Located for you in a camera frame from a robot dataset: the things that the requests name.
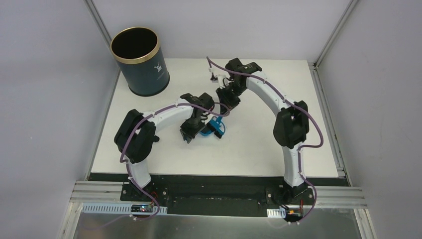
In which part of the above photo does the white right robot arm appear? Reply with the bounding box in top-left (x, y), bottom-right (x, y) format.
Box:
top-left (216, 58), bottom-right (309, 204)

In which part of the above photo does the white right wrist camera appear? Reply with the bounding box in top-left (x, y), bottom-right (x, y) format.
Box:
top-left (209, 67), bottom-right (226, 89)

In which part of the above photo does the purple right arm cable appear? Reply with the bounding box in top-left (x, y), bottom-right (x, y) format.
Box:
top-left (206, 56), bottom-right (324, 225)

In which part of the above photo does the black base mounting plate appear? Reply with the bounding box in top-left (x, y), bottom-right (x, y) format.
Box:
top-left (120, 175), bottom-right (316, 219)

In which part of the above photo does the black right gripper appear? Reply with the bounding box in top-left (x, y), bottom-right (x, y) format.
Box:
top-left (216, 82), bottom-right (246, 117)

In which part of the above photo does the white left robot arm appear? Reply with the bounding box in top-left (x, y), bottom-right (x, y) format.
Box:
top-left (114, 93), bottom-right (215, 201)

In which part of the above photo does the dark blue gold-rimmed bin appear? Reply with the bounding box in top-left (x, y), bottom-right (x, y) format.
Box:
top-left (110, 27), bottom-right (170, 97)

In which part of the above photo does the blue dustpan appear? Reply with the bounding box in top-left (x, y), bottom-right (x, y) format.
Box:
top-left (200, 126), bottom-right (213, 137)

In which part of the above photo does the blue hand brush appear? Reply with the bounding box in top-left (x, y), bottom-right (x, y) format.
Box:
top-left (207, 116), bottom-right (226, 139)

